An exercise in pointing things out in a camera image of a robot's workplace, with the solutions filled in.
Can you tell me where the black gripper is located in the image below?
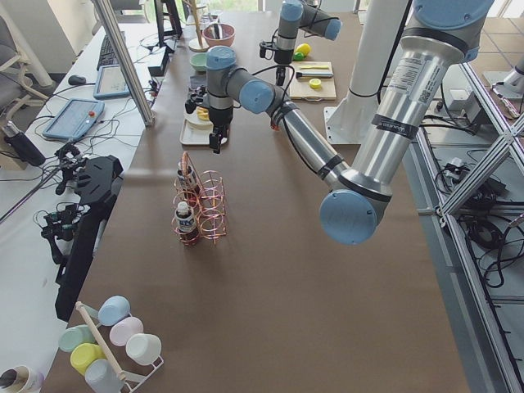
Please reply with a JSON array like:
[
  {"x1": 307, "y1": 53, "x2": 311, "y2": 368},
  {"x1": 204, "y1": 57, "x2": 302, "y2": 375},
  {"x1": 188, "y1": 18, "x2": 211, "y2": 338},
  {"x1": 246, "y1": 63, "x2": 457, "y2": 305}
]
[
  {"x1": 184, "y1": 87, "x2": 233, "y2": 154},
  {"x1": 259, "y1": 38, "x2": 295, "y2": 86}
]

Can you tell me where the half lemon slice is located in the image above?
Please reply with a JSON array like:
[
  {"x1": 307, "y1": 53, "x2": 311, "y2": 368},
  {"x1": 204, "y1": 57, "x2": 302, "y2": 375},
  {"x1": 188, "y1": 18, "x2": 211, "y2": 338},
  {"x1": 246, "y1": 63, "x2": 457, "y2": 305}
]
[{"x1": 309, "y1": 78, "x2": 322, "y2": 90}]

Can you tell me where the pink bowl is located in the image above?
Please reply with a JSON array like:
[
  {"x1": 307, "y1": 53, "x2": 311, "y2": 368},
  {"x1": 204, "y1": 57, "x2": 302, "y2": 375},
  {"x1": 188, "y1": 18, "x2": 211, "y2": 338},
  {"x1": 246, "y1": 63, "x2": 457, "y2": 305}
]
[{"x1": 202, "y1": 23, "x2": 236, "y2": 47}]

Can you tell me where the mint green bowl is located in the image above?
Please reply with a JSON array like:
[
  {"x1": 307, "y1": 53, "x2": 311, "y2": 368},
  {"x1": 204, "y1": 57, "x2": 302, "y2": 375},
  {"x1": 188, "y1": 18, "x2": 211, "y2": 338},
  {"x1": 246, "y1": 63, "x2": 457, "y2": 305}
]
[{"x1": 190, "y1": 52, "x2": 207, "y2": 73}]

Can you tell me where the yellow lemon far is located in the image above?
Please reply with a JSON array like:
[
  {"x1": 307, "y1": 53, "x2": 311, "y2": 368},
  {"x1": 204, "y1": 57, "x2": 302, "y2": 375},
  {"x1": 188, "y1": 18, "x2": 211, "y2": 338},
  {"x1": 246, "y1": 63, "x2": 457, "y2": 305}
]
[{"x1": 295, "y1": 43, "x2": 311, "y2": 57}]

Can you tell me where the grey folded cloth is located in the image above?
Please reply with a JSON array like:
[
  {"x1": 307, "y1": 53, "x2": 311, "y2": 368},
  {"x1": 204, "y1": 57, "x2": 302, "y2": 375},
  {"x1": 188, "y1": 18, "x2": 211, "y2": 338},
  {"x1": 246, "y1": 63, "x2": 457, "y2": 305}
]
[{"x1": 188, "y1": 74, "x2": 207, "y2": 91}]

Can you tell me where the tea bottle carried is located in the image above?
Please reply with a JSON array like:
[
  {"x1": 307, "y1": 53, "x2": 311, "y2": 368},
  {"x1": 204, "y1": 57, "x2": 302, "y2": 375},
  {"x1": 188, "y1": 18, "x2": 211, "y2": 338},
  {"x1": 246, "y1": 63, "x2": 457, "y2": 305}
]
[{"x1": 270, "y1": 110, "x2": 283, "y2": 131}]

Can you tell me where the aluminium frame post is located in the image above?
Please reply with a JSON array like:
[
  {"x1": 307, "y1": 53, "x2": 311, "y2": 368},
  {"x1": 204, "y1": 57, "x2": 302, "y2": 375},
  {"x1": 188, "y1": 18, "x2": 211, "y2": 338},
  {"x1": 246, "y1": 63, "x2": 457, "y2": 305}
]
[{"x1": 92, "y1": 0, "x2": 155, "y2": 127}]

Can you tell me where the metal ice scoop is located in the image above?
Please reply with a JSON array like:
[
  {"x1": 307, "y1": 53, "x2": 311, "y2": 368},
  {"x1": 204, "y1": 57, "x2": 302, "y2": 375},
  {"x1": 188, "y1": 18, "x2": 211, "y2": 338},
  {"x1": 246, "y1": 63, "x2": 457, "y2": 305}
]
[{"x1": 209, "y1": 23, "x2": 223, "y2": 40}]

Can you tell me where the black keyboard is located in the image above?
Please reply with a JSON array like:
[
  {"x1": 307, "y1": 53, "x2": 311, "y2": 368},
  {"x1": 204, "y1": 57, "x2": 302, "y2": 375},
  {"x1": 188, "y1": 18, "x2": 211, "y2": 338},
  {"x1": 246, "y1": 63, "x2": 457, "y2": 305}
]
[{"x1": 96, "y1": 35, "x2": 119, "y2": 70}]

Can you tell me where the black water bottle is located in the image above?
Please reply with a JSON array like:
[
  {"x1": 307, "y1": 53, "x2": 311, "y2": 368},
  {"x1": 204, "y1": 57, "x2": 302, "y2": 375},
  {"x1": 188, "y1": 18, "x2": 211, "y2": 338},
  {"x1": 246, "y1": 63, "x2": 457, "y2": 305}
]
[{"x1": 2, "y1": 120, "x2": 46, "y2": 166}]

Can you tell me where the tea bottle rack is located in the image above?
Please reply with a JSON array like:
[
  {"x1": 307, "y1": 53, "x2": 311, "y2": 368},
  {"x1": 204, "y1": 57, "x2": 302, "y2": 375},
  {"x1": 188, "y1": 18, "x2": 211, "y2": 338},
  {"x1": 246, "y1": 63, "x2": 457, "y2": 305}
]
[
  {"x1": 175, "y1": 201, "x2": 199, "y2": 245},
  {"x1": 177, "y1": 161, "x2": 200, "y2": 205}
]

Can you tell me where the tea bottle rear rack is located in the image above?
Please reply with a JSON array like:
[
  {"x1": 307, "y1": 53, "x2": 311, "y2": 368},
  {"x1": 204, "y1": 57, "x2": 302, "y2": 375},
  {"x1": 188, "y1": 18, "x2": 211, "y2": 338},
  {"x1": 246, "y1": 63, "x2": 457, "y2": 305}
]
[{"x1": 177, "y1": 161, "x2": 200, "y2": 205}]

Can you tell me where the black camera stand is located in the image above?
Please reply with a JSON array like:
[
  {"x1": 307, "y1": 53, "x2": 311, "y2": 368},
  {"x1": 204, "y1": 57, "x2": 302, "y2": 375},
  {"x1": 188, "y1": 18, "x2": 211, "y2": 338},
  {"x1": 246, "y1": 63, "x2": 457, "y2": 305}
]
[{"x1": 41, "y1": 156, "x2": 123, "y2": 322}]

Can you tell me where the wooden cutting board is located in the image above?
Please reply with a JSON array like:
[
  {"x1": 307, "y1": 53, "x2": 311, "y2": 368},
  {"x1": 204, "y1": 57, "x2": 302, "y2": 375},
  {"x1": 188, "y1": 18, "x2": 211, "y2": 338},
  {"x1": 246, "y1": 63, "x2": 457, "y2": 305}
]
[{"x1": 289, "y1": 61, "x2": 337, "y2": 101}]

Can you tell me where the pastel cup rack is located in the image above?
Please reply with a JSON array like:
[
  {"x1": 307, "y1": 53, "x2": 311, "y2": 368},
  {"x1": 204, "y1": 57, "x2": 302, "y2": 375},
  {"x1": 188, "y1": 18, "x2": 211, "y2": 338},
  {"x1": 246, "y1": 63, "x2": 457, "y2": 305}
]
[{"x1": 58, "y1": 296, "x2": 165, "y2": 392}]

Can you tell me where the cream serving tray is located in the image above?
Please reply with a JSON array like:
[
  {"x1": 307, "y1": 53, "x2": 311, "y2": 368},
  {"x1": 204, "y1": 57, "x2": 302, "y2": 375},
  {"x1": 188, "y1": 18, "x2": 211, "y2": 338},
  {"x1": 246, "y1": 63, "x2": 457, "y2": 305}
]
[{"x1": 179, "y1": 120, "x2": 213, "y2": 146}]

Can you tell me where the tea bottle front rack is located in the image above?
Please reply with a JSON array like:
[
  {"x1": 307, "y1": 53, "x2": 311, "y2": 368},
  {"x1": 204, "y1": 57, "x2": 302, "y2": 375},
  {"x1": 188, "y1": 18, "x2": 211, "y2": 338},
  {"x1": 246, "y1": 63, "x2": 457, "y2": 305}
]
[{"x1": 175, "y1": 201, "x2": 199, "y2": 245}]

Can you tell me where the steel muddler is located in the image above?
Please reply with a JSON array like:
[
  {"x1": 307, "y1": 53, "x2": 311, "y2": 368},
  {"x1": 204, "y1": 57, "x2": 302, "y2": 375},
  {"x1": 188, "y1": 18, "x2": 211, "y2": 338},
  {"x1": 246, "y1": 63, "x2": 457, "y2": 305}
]
[{"x1": 296, "y1": 70, "x2": 333, "y2": 79}]

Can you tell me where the wooden glass holder stand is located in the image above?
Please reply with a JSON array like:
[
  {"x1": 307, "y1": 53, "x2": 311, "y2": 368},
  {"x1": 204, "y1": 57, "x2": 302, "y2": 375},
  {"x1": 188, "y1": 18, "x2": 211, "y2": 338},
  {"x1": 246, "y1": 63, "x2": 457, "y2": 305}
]
[{"x1": 184, "y1": 0, "x2": 209, "y2": 52}]

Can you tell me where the copper wire bottle rack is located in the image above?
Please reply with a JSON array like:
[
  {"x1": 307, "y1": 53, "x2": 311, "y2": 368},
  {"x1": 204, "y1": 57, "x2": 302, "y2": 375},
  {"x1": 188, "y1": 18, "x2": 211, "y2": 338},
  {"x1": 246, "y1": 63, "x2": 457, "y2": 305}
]
[{"x1": 171, "y1": 151, "x2": 227, "y2": 246}]

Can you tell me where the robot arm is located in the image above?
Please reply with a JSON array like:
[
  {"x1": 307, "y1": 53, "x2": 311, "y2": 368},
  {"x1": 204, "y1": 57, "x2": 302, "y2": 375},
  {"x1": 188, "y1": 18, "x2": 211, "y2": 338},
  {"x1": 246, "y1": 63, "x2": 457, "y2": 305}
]
[
  {"x1": 259, "y1": 0, "x2": 342, "y2": 86},
  {"x1": 186, "y1": 1, "x2": 491, "y2": 245}
]

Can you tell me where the white plate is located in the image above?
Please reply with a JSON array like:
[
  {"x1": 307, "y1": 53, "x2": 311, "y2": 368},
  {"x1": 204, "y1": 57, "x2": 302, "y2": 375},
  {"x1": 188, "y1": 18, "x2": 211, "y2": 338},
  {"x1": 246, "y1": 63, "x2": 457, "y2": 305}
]
[{"x1": 184, "y1": 108, "x2": 213, "y2": 129}]

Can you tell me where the teach pendant tablet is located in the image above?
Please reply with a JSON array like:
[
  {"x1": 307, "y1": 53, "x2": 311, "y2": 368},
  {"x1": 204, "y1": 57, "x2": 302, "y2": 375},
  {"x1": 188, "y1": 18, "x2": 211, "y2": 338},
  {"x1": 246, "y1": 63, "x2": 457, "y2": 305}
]
[{"x1": 42, "y1": 99, "x2": 105, "y2": 142}]

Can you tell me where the yellow plastic knife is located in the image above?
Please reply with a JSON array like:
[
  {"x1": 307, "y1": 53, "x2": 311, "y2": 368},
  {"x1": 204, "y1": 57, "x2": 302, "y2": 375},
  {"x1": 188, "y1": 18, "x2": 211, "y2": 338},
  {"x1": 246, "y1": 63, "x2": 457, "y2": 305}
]
[{"x1": 299, "y1": 64, "x2": 330, "y2": 70}]

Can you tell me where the braided donut pastry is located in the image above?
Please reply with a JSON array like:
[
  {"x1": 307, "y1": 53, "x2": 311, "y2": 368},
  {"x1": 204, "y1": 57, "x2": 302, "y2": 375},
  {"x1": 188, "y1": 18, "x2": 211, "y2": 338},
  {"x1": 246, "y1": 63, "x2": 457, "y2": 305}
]
[{"x1": 196, "y1": 106, "x2": 210, "y2": 121}]

